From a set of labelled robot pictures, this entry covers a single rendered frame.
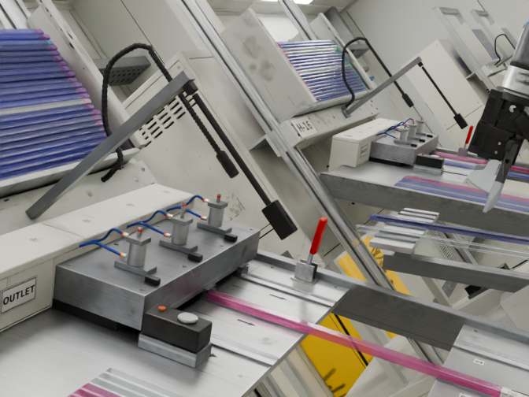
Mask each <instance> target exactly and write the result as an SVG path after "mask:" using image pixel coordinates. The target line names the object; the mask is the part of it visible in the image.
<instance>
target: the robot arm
mask: <svg viewBox="0 0 529 397"><path fill-rule="evenodd" d="M501 87H502V88H504V90H503V91H497V90H494V89H491V90H490V93H489V98H488V100H487V102H486V105H485V108H484V111H483V114H482V116H481V118H480V120H479V122H478V124H477V125H476V128H475V131H474V134H473V136H472V140H471V142H470V144H469V147H468V151H469V152H471V153H473V154H477V156H478V157H480V158H484V159H486V160H489V159H490V161H489V162H488V163H487V165H476V166H475V168H474V171H471V172H470V173H469V174H468V181H469V182H470V183H471V184H473V185H475V186H476V187H477V188H478V189H480V190H481V191H483V192H485V193H486V194H487V195H488V199H487V201H486V204H485V206H484V208H483V213H486V212H488V211H489V210H491V209H492V208H493V207H495V205H496V202H497V200H498V197H499V195H500V194H501V190H502V188H503V186H504V183H505V180H506V178H507V175H508V174H509V170H510V168H511V166H512V165H514V164H515V162H516V158H517V156H518V153H519V152H520V148H521V146H522V144H523V141H524V140H525V139H526V140H527V141H528V142H529V115H528V114H527V112H526V111H524V109H525V106H527V107H529V16H528V18H527V21H526V23H525V24H524V25H523V31H522V33H521V35H520V39H519V41H518V43H517V46H516V49H515V52H514V54H513V56H512V60H511V62H510V65H509V67H508V70H507V72H506V74H505V78H504V80H503V82H502V85H501ZM510 106H515V107H516V108H513V112H511V111H510V109H509V108H510ZM499 167H500V168H499ZM498 168H499V169H498Z"/></svg>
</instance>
